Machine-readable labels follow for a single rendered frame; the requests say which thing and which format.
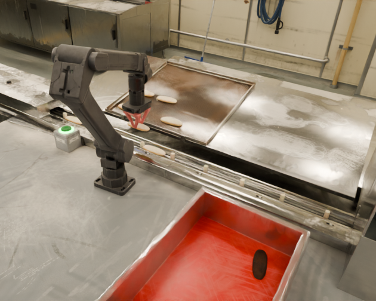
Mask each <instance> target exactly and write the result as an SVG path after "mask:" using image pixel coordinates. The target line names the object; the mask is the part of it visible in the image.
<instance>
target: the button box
mask: <svg viewBox="0 0 376 301"><path fill-rule="evenodd" d="M73 128H74V130H73V131H72V132H71V133H67V134H63V133H60V132H59V129H60V128H59V129H57V130H55V131H54V138H55V141H56V147H57V148H59V149H61V150H63V151H65V152H68V153H69V152H71V151H73V150H75V149H76V148H78V147H80V146H81V145H82V146H84V140H83V139H82V138H81V136H80V130H79V129H77V128H75V127H73Z"/></svg>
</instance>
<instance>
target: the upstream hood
mask: <svg viewBox="0 0 376 301"><path fill-rule="evenodd" d="M49 89H50V86H47V85H44V84H41V83H38V82H35V81H32V80H29V79H26V78H23V77H20V76H17V75H14V74H12V73H9V72H6V71H3V70H0V103H2V104H4V105H7V106H9V107H12V108H14V109H17V110H20V111H22V112H24V113H27V114H29V115H32V116H35V117H37V118H39V119H40V118H42V117H44V116H46V115H49V114H50V110H51V109H53V108H56V107H57V106H60V105H63V108H64V107H66V105H65V104H63V103H62V102H61V101H60V100H58V99H53V98H52V97H51V96H50V95H49Z"/></svg>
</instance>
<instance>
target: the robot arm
mask: <svg viewBox="0 0 376 301"><path fill-rule="evenodd" d="M51 59H52V61H53V63H54V64H53V71H52V75H51V82H50V89H49V95H50V96H51V97H52V98H53V99H58V100H60V101H61V102H62V103H63V104H65V105H66V106H67V107H68V108H69V109H70V110H71V111H72V112H73V113H74V114H75V115H76V117H77V118H78V119H79V120H80V121H81V122H82V124H83V125H84V126H85V128H86V129H87V130H88V131H89V132H90V133H91V135H92V136H93V137H94V138H95V139H94V143H93V145H94V146H95V151H96V155H97V157H99V158H101V159H100V162H101V167H103V171H102V172H101V175H100V176H99V177H98V178H96V179H95V181H94V186H95V187H97V188H100V189H103V190H106V191H109V192H111V193H114V194H117V195H120V196H124V195H125V194H126V193H127V192H128V191H129V190H130V189H131V188H132V187H133V186H134V185H135V178H133V177H130V176H127V171H126V169H125V164H124V163H125V162H126V163H129V162H130V160H131V158H132V155H133V152H134V142H133V141H132V140H130V139H125V138H122V136H121V135H120V134H119V133H118V132H117V131H116V130H115V129H114V128H113V126H112V125H111V123H110V122H109V120H108V119H107V117H106V116H105V114H104V112H103V111H102V109H101V108H100V106H99V105H98V103H97V102H96V100H95V99H94V97H93V95H92V94H91V92H90V83H91V80H92V78H93V76H94V73H95V72H98V71H105V70H122V71H123V72H127V73H129V74H128V93H129V101H127V102H126V103H124V104H122V109H123V110H124V114H125V115H126V116H127V118H128V119H129V121H130V123H131V125H132V127H133V128H137V126H138V122H139V123H141V124H143V122H144V120H145V119H146V116H147V114H148V113H149V111H150V109H151V105H148V104H149V103H152V100H151V99H148V98H145V97H144V85H145V83H146V82H147V81H148V80H149V79H150V78H151V77H152V75H153V72H152V69H151V68H150V63H148V58H147V55H146V54H144V53H135V52H130V51H117V50H107V49H101V48H90V47H80V46H75V45H66V44H61V45H59V46H58V47H55V48H53V50H52V53H51ZM71 70H72V71H73V73H71ZM142 112H144V115H143V118H142V119H141V113H142ZM131 115H132V116H134V118H135V124H134V123H133V120H132V117H131Z"/></svg>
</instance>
